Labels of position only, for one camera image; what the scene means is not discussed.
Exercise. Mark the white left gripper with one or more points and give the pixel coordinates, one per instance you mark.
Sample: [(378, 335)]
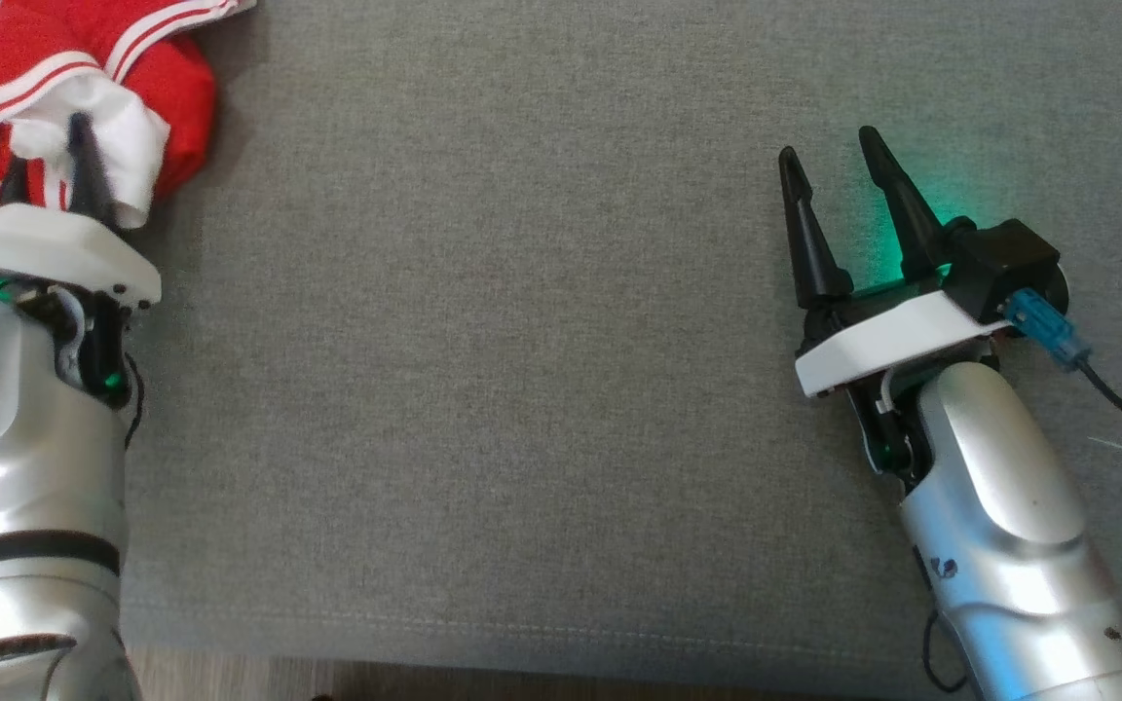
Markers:
[(45, 248)]

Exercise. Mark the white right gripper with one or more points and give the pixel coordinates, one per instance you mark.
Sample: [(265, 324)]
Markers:
[(892, 336)]

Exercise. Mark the red and white striped jersey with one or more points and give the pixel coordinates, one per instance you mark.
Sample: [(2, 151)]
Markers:
[(162, 88)]

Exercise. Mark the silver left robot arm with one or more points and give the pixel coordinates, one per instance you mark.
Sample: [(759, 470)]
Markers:
[(16, 467)]

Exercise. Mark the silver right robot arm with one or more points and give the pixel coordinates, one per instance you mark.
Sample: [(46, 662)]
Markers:
[(1009, 526)]

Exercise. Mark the grey fabric sofa seat cushion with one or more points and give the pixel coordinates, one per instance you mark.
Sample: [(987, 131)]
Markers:
[(522, 389)]

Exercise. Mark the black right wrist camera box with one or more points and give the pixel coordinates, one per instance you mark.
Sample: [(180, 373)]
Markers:
[(1004, 258)]

